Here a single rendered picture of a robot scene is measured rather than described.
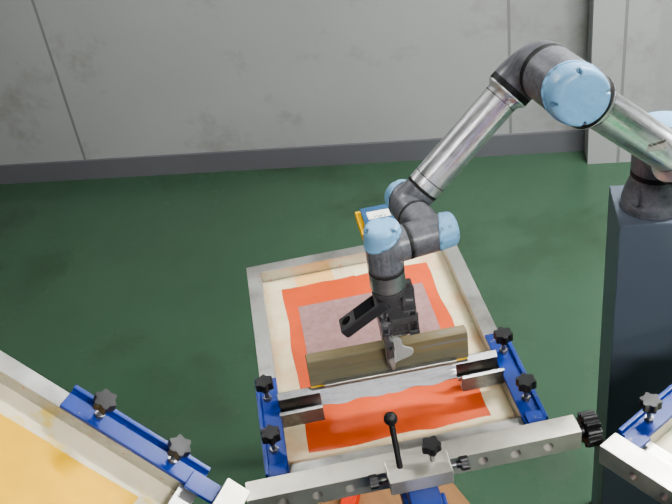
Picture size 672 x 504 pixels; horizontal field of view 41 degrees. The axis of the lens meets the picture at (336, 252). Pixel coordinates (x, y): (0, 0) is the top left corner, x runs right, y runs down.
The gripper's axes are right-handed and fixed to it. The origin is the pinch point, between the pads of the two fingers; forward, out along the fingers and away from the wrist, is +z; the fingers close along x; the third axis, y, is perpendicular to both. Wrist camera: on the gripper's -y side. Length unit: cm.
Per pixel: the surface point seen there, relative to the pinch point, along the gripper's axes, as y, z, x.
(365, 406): -6.5, 13.5, 0.8
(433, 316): 16.2, 13.6, 27.3
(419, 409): 5.2, 13.5, -3.5
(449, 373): 14.6, 13.1, 5.4
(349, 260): -1, 12, 56
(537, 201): 107, 110, 211
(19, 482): -71, -18, -31
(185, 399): -69, 109, 120
